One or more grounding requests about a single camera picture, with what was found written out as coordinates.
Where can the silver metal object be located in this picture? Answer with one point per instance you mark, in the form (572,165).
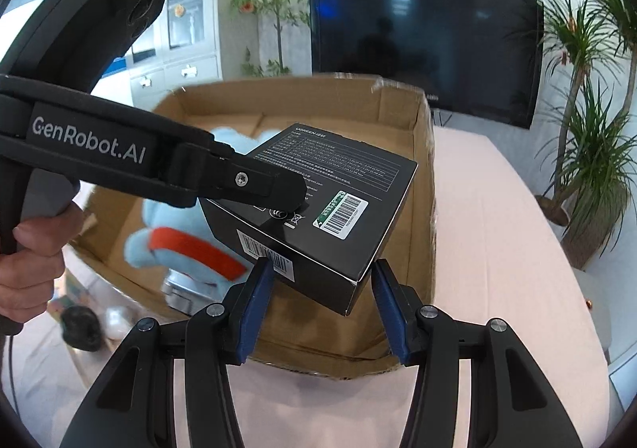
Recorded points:
(185,293)

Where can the white glass-door cabinet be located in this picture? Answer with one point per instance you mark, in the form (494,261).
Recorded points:
(169,25)

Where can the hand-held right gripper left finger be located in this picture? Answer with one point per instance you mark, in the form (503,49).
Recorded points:
(255,298)

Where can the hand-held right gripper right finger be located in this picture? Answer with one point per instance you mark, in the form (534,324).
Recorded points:
(389,308)

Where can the person's left hand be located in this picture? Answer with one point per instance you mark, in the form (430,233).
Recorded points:
(35,264)

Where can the black product box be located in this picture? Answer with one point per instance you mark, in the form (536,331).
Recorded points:
(318,209)

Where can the potted palm plant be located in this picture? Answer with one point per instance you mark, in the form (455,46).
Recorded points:
(587,104)

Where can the cardboard box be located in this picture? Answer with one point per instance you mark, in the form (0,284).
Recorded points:
(278,209)

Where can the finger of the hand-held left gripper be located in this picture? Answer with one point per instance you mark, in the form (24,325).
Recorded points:
(259,181)

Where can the black television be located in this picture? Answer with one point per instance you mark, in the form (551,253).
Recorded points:
(423,45)

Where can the black round object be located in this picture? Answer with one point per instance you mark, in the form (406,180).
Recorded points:
(80,327)

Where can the blue plush toy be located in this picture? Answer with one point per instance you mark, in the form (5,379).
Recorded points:
(184,239)

